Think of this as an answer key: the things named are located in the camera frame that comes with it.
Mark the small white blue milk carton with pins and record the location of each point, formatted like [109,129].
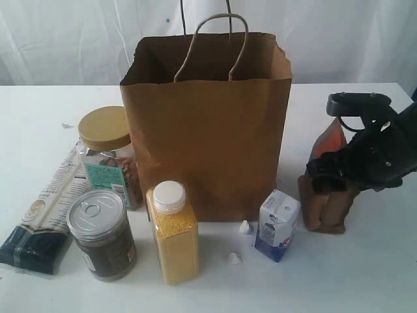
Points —
[278,218]

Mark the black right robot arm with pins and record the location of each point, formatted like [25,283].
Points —
[378,156]

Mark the dark jar with metal lid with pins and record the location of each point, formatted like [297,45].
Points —
[99,224]

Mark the blue white spaghetti packet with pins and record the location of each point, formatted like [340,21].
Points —
[38,242]

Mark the brown snack pouch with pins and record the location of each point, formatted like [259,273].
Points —
[326,213]

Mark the large brown paper shopping bag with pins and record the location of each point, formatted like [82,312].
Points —
[208,110]

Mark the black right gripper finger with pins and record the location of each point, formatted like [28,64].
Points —
[327,172]
[373,108]

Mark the yellow millet bottle white cap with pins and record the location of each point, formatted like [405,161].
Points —
[175,231]

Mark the white backdrop curtain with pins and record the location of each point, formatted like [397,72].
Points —
[93,42]

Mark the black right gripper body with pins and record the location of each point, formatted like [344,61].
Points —
[379,157]

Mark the crumpled white paper ball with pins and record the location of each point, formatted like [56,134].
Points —
[234,258]
[245,228]

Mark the nut jar with gold lid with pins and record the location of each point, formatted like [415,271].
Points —
[107,154]

